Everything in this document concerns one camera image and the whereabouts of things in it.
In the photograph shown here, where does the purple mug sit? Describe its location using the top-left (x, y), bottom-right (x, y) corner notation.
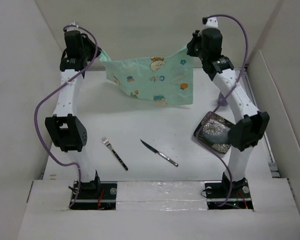
top-left (217, 93), bottom-right (228, 107)

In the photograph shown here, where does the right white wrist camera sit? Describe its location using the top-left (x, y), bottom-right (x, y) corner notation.
top-left (202, 17), bottom-right (218, 29)

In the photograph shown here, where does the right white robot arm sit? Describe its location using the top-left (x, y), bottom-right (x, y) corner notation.
top-left (187, 28), bottom-right (270, 197)

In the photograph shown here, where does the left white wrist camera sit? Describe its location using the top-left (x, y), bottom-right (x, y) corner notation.
top-left (63, 21), bottom-right (80, 32)

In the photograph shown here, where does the steel fork black handle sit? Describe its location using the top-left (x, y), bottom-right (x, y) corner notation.
top-left (102, 137), bottom-right (128, 171)

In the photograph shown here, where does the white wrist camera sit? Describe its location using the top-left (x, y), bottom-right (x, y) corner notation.
top-left (63, 21), bottom-right (80, 32)
top-left (202, 17), bottom-right (218, 29)

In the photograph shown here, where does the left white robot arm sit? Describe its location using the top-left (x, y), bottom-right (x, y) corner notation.
top-left (45, 30), bottom-right (101, 198)

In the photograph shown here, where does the black floral square plate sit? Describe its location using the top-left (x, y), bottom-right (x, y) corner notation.
top-left (193, 111), bottom-right (234, 154)

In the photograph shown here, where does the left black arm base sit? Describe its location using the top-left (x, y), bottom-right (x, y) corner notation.
top-left (69, 182), bottom-right (117, 211)

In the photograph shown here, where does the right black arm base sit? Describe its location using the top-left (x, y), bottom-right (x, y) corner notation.
top-left (201, 181), bottom-right (254, 210)

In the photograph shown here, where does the green cartoon print cloth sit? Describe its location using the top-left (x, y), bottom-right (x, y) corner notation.
top-left (98, 47), bottom-right (194, 106)

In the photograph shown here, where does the steel knife patterned handle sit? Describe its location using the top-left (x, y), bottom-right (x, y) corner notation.
top-left (140, 140), bottom-right (179, 167)

